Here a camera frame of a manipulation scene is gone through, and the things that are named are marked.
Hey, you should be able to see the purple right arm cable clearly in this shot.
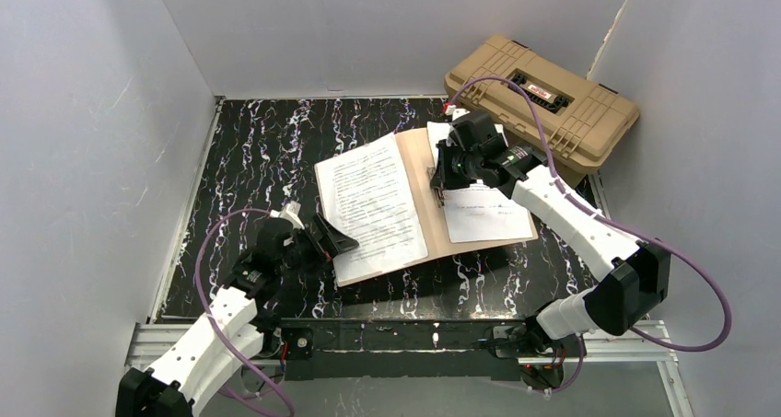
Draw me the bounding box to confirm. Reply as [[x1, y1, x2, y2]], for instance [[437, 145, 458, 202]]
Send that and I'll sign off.
[[445, 75, 733, 353]]

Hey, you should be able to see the beige paper folder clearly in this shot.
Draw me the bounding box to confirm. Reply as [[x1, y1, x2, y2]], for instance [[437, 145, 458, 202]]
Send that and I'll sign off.
[[395, 122, 523, 263]]

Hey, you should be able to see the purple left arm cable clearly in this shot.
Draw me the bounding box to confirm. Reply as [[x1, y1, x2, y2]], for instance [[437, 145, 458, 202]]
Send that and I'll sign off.
[[194, 207, 297, 417]]

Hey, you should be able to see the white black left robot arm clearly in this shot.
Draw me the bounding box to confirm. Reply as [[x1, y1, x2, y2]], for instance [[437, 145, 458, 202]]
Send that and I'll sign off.
[[114, 209, 359, 416]]

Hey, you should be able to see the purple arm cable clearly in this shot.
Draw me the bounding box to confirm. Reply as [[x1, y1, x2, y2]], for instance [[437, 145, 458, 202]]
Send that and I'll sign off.
[[194, 207, 297, 417], [445, 75, 733, 353]]

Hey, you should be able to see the printed white paper sheet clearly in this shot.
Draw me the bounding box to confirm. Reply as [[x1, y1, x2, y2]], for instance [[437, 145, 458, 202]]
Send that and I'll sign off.
[[314, 133, 429, 287]]

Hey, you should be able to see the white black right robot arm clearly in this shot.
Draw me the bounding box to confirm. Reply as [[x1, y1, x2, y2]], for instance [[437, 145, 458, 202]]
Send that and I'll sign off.
[[430, 111, 670, 345]]

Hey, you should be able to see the silver folder clip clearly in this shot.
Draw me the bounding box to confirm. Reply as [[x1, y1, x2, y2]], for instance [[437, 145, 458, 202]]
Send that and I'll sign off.
[[427, 168, 445, 208]]

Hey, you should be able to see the tan plastic toolbox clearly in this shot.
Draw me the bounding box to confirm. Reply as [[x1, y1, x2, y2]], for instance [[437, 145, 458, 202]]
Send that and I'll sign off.
[[444, 35, 640, 187]]

